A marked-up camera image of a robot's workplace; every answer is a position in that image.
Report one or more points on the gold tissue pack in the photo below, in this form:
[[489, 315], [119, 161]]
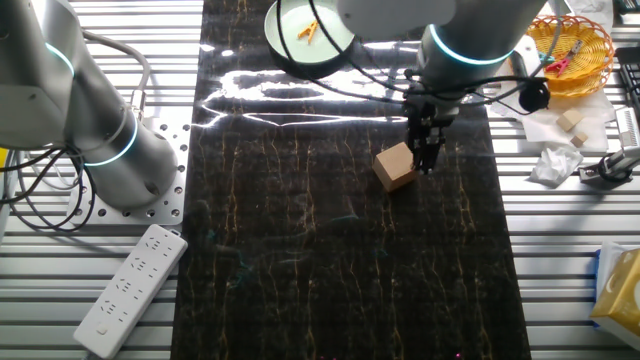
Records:
[[622, 295]]

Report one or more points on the red clothespin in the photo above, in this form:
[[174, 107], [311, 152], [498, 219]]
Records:
[[562, 65]]

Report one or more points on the plain white power strip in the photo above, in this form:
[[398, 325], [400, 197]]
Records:
[[130, 292]]

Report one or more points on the large tan wooden block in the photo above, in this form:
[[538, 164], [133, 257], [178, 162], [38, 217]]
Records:
[[392, 167]]

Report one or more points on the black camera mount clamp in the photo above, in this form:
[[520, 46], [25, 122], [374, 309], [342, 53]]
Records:
[[612, 170]]

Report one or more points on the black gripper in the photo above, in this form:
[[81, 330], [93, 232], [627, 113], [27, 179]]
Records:
[[430, 117]]

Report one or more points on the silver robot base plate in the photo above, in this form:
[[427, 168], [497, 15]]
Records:
[[165, 210]]

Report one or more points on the small pale wooden block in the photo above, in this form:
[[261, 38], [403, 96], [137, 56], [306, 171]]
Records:
[[570, 120]]

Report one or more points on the crumpled white tissue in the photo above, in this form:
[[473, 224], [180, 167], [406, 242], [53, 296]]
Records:
[[555, 167]]

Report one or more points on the orange wicker basket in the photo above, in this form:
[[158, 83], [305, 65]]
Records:
[[585, 75]]

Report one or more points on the black marble pattern mat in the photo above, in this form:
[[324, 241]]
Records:
[[300, 250]]

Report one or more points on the pale green plate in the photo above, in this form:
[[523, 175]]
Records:
[[325, 47]]

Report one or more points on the orange clothespin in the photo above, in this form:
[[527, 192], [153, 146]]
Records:
[[311, 31]]

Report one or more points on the flat white paper sheet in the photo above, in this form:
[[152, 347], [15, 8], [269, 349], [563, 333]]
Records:
[[545, 131]]

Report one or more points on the green clothespin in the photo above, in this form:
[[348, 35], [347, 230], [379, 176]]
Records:
[[547, 59]]

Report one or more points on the tiny pale wooden block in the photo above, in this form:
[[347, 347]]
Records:
[[579, 140]]

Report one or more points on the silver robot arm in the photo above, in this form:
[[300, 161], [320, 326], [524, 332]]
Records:
[[100, 150]]

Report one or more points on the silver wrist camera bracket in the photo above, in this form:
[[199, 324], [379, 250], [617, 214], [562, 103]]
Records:
[[526, 46]]

